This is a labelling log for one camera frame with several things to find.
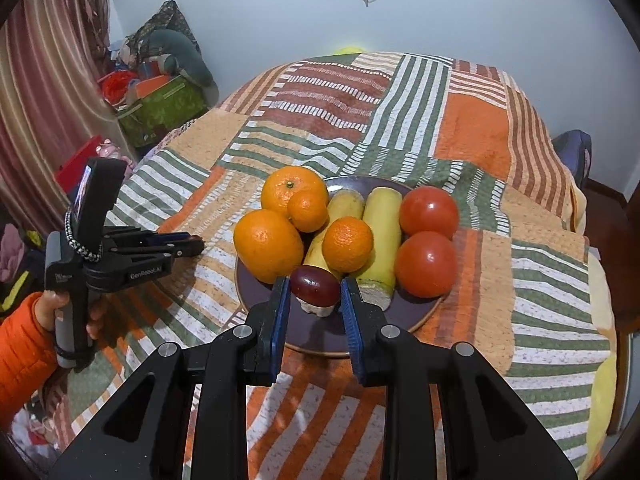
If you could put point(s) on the yellow sugarcane piece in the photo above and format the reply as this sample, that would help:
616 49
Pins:
345 205
382 230

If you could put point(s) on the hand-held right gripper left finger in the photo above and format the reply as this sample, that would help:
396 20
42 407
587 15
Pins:
280 310

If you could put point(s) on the red plastic bag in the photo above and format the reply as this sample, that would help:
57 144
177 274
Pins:
116 85

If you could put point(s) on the dark red jujube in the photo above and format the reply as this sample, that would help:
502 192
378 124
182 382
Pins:
315 285

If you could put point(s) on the dark patterned cushion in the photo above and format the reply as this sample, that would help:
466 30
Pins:
167 20

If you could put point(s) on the person's left forearm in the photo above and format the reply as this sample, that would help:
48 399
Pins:
22 360

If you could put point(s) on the red tomato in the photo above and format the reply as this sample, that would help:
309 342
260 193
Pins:
425 264
429 212

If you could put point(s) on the orange box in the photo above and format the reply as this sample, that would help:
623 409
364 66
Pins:
152 85

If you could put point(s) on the pink toy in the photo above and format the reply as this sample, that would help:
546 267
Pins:
110 151

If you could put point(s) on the grey long pillow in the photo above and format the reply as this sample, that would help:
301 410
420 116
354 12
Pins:
190 57

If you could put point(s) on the striped patchwork blanket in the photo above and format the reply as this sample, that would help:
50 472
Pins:
450 125

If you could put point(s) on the red box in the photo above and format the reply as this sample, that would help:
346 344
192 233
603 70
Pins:
75 170

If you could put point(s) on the purple ceramic plate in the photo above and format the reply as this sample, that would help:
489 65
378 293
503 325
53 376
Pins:
320 335

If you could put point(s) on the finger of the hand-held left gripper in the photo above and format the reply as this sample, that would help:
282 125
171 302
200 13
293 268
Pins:
185 249
145 236

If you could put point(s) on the striped pink curtain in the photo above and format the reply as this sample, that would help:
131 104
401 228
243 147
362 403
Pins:
45 85

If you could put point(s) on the small mandarin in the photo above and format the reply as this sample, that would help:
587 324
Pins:
347 244
307 210

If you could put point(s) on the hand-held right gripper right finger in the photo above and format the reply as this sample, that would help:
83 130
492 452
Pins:
350 320

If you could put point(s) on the yellow bed sheet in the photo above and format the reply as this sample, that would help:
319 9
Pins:
602 410

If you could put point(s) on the large orange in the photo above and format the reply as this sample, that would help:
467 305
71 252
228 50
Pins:
267 245
285 187

